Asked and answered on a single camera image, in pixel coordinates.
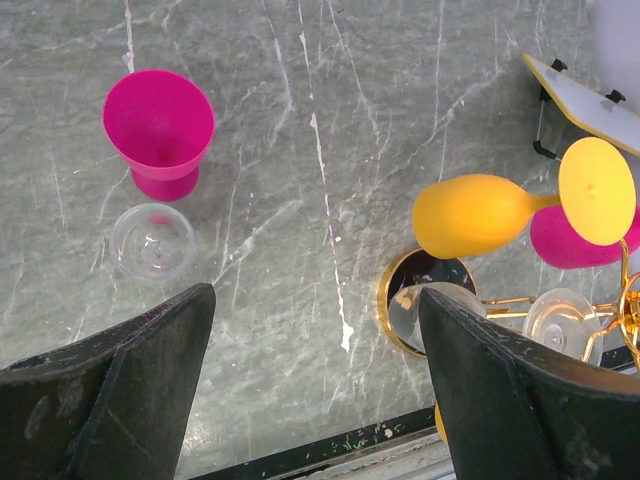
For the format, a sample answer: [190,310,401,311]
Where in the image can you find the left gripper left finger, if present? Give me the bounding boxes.
[1,283,216,479]

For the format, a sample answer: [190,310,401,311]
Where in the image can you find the yellow rimmed white board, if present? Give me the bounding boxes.
[522,54,639,161]

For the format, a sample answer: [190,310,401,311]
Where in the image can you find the aluminium frame rail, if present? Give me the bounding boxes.
[199,407,455,479]

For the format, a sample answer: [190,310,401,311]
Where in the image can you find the magenta wine glass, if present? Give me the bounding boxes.
[529,205,622,270]
[102,69,216,202]

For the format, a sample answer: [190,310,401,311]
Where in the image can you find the clear wine glass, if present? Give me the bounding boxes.
[109,203,198,283]
[386,282,604,366]

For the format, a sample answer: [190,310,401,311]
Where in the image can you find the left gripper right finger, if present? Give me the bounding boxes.
[419,288,639,479]

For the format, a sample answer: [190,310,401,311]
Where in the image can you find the gold wire glass rack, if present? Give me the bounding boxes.
[377,241,639,365]

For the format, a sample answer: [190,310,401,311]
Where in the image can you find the orange wine glass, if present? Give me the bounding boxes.
[434,404,448,444]
[411,137,636,259]

